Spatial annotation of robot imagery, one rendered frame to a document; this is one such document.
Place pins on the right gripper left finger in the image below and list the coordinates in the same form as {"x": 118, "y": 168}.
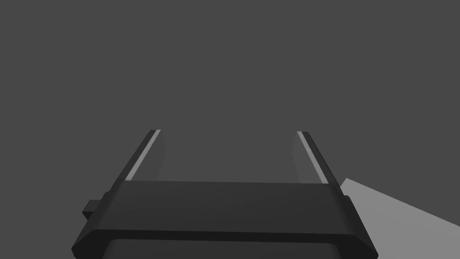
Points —
{"x": 143, "y": 157}

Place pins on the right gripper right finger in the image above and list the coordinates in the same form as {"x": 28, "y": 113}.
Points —
{"x": 312, "y": 158}

